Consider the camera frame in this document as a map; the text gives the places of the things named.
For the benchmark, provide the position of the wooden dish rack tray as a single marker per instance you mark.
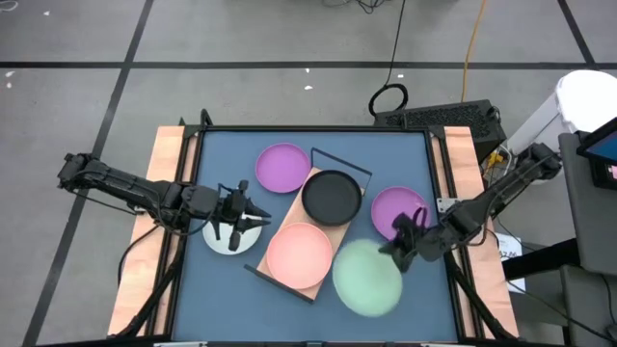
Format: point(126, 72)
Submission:
point(293, 214)

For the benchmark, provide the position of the white round plate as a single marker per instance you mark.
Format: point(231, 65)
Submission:
point(250, 239)

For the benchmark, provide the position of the wooden side board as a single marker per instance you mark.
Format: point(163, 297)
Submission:
point(140, 270)
point(487, 270)

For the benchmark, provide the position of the tablet screen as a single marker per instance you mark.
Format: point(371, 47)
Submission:
point(605, 147)

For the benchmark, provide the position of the white cylindrical bin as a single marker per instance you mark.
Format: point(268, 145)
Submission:
point(583, 96)

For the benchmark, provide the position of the small black device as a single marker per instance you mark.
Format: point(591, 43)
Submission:
point(605, 176)

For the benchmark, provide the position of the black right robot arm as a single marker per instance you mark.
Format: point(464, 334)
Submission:
point(501, 193)

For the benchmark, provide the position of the yellow plug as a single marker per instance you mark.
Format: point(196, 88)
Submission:
point(495, 159)

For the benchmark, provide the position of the green round plate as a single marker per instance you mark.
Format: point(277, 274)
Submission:
point(366, 279)

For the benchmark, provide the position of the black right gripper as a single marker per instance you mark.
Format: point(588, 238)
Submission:
point(424, 238)

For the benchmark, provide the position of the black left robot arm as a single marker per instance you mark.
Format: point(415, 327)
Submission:
point(120, 185)

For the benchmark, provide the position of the white paper sheet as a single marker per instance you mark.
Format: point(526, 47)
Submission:
point(512, 248)

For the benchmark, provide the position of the black round plate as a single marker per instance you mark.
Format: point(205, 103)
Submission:
point(331, 198)

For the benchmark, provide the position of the black table frame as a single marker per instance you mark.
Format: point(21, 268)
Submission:
point(313, 129)

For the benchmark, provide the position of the grey cart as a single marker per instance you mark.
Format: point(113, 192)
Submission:
point(593, 226)

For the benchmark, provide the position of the purple round plate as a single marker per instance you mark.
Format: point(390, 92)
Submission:
point(395, 207)
point(282, 168)

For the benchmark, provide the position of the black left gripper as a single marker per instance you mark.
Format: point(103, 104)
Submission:
point(212, 205)

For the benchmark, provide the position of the black computer case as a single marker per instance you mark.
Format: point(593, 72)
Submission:
point(443, 118)

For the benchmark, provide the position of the pink round plate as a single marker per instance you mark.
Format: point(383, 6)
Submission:
point(300, 256)

